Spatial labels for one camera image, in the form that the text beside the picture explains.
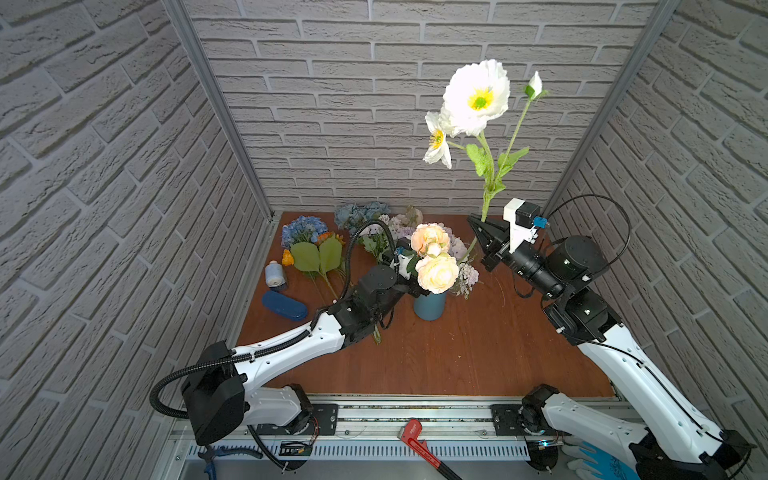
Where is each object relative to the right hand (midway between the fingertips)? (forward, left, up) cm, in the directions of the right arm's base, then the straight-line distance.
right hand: (473, 215), depth 56 cm
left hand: (+4, +8, -16) cm, 19 cm away
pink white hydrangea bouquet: (-3, -2, -18) cm, 19 cm away
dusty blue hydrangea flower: (+38, +27, -37) cm, 60 cm away
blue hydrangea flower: (+35, +45, -39) cm, 69 cm away
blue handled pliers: (-29, +62, -45) cm, 82 cm away
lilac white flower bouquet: (+27, +19, -38) cm, 51 cm away
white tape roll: (+16, +52, -38) cm, 67 cm away
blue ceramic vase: (+1, +4, -39) cm, 40 cm away
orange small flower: (+22, +49, -39) cm, 67 cm away
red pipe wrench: (-30, +14, -44) cm, 55 cm away
